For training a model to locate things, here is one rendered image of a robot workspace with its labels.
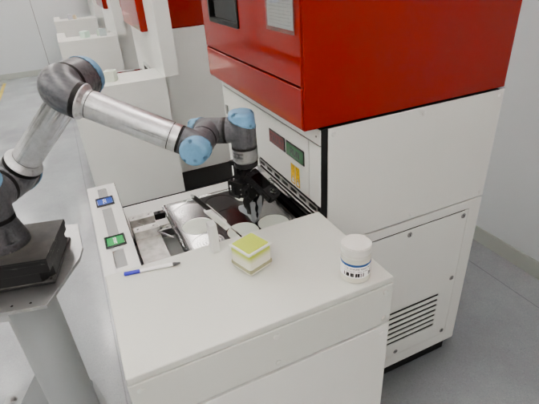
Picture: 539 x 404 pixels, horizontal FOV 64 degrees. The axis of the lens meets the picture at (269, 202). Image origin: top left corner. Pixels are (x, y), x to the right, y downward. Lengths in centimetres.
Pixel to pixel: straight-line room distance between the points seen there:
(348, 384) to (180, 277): 52
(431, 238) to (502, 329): 88
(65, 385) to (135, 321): 89
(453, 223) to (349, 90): 75
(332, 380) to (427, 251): 72
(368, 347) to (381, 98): 67
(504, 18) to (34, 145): 144
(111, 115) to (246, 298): 56
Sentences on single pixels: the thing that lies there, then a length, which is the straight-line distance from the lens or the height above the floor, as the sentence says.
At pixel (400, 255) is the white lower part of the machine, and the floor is 68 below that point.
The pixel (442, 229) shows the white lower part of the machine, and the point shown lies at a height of 73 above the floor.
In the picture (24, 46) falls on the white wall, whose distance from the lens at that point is 916.
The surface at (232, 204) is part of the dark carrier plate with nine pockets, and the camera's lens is 149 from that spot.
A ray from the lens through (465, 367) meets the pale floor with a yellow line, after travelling 222.
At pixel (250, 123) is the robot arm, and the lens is 121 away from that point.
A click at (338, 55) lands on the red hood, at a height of 141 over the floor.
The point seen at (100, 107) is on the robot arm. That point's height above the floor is 133.
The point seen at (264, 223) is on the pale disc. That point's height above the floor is 90.
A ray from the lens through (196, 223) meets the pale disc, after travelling 141.
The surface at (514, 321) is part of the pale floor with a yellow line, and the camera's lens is 252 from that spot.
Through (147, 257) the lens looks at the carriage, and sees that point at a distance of 134.
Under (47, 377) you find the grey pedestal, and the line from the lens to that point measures 183.
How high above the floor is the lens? 163
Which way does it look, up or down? 30 degrees down
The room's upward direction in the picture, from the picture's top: 4 degrees counter-clockwise
